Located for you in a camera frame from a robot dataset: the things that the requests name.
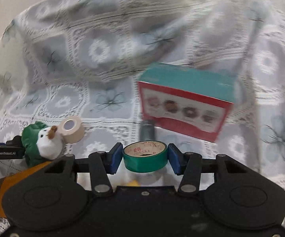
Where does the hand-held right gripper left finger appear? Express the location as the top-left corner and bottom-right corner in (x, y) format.
(44, 143), (123, 195)

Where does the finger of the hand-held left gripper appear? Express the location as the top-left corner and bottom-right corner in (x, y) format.
(6, 136), (24, 147)

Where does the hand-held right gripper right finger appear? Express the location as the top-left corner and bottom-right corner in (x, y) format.
(168, 144), (248, 193)

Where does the green tape roll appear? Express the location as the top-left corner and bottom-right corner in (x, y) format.
(122, 141), (168, 173)

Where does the green and white plush toy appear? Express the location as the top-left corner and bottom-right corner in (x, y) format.
(21, 121), (64, 167)

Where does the beige tape roll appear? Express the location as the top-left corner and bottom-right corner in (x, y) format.
(59, 119), (85, 144)

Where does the brown leather wallet case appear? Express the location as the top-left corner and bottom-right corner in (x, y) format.
(0, 161), (53, 218)

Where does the small dark bottle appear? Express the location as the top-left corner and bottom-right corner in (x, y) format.
(139, 120), (156, 143)

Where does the red and teal box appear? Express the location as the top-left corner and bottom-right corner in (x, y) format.
(136, 62), (238, 144)

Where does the white floral lace cloth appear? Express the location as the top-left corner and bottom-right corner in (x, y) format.
(0, 0), (285, 237)

